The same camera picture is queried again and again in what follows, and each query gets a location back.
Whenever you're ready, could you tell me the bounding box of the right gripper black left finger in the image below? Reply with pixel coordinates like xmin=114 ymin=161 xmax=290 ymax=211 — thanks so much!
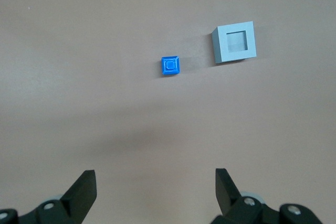
xmin=0 ymin=170 xmax=97 ymax=224

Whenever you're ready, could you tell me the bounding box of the gray cube base with hole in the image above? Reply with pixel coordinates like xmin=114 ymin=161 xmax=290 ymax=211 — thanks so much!
xmin=211 ymin=20 xmax=257 ymax=65

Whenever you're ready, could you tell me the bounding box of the blue square plastic part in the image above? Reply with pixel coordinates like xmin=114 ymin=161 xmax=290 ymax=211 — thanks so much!
xmin=160 ymin=55 xmax=182 ymax=77

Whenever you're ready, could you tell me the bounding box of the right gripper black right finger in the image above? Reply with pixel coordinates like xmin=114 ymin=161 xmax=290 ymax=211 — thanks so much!
xmin=211 ymin=168 xmax=322 ymax=224

